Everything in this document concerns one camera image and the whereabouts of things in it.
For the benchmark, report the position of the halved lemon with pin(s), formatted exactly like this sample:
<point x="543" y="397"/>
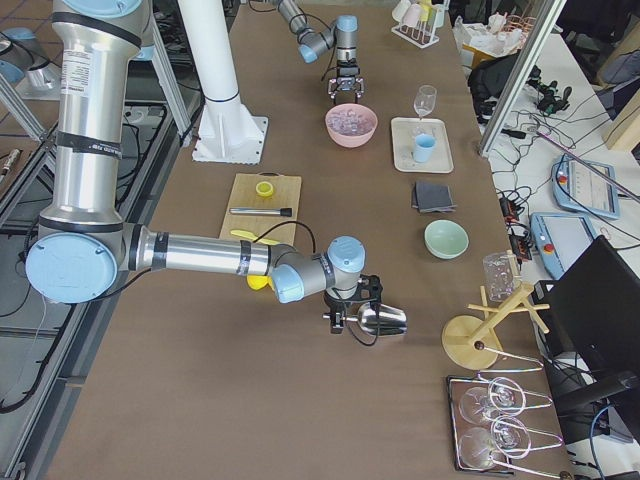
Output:
<point x="264" y="189"/>

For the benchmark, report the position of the pink bowl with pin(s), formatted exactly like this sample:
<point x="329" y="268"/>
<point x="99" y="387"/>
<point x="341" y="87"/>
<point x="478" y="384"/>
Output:
<point x="353" y="141"/>

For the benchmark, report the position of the lower yellow lemon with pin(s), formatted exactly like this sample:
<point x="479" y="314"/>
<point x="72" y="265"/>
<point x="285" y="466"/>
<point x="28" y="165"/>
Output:
<point x="258" y="282"/>

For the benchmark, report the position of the blue teach pendant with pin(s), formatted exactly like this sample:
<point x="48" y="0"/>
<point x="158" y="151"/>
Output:
<point x="581" y="189"/>
<point x="560" y="239"/>

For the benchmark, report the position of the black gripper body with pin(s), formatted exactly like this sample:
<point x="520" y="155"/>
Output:
<point x="334" y="304"/>
<point x="345" y="69"/>

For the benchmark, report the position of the steel muddler black tip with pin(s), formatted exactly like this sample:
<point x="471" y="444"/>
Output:
<point x="285" y="212"/>

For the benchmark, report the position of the cream rabbit print tray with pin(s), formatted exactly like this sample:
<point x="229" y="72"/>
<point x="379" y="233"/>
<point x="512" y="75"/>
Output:
<point x="404" y="130"/>

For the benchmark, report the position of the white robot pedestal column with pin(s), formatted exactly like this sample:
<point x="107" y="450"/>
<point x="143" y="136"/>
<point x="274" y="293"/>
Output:
<point x="207" y="33"/>

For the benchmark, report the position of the black framed glass tray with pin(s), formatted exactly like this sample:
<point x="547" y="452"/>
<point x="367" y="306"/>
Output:
<point x="456" y="387"/>

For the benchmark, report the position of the light blue plastic cup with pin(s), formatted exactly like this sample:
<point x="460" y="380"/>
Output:
<point x="423" y="147"/>

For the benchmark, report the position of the bamboo cutting board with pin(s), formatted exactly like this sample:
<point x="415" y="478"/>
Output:
<point x="244" y="194"/>

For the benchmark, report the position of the upper hanging wine glass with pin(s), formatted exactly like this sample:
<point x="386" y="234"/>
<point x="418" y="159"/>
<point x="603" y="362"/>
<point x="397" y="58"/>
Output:
<point x="503" y="396"/>

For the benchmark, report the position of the black monitor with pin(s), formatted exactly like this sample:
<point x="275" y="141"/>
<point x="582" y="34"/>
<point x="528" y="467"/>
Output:
<point x="594" y="312"/>

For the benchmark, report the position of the clear plastic ice cubes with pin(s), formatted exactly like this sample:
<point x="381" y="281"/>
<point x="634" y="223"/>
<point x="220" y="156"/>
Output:
<point x="349" y="121"/>

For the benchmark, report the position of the lower hanging wine glass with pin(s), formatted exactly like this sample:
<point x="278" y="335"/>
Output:
<point x="493" y="447"/>

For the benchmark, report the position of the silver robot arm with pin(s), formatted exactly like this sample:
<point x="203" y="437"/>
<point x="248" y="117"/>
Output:
<point x="340" y="37"/>
<point x="83" y="242"/>

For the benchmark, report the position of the pink upturned cup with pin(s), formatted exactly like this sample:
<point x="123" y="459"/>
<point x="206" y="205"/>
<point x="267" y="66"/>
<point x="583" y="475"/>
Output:
<point x="411" y="16"/>

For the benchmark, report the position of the stainless steel ice scoop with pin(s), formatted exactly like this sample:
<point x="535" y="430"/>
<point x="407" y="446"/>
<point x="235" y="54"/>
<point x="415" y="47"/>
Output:
<point x="379" y="320"/>

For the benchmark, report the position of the wooden mug tree stand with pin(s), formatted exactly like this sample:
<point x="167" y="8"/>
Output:
<point x="472" y="343"/>

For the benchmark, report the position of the yellow plastic knife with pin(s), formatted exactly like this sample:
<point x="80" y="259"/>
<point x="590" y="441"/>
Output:
<point x="244" y="234"/>

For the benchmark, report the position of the folded grey cloth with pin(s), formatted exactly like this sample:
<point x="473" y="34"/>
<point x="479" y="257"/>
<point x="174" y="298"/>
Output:
<point x="429" y="197"/>

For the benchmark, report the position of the clear glass on stand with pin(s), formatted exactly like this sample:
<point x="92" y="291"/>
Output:
<point x="500" y="280"/>

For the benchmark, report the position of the pale green bowl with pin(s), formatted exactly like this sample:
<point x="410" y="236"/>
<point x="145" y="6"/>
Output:
<point x="446" y="239"/>

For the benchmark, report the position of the white wire cup rack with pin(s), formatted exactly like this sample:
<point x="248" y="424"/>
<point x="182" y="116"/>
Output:
<point x="432" y="18"/>

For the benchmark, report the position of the chrome wire glass holder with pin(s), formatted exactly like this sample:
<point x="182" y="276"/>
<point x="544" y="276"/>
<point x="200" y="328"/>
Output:
<point x="540" y="439"/>

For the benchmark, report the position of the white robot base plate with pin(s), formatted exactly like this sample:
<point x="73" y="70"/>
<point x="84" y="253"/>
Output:
<point x="213" y="144"/>

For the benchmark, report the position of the lower blue teach pendant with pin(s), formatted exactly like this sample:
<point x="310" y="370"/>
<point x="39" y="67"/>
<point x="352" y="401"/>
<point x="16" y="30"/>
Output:
<point x="560" y="239"/>

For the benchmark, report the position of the upper blue teach pendant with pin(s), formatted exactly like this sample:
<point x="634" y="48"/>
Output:
<point x="581" y="189"/>

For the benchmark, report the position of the hanging wine glass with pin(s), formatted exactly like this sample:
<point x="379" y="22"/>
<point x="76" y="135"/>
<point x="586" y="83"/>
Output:
<point x="493" y="447"/>
<point x="503" y="396"/>

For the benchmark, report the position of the clear wine glass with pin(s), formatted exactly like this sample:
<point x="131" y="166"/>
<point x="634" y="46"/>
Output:
<point x="425" y="100"/>

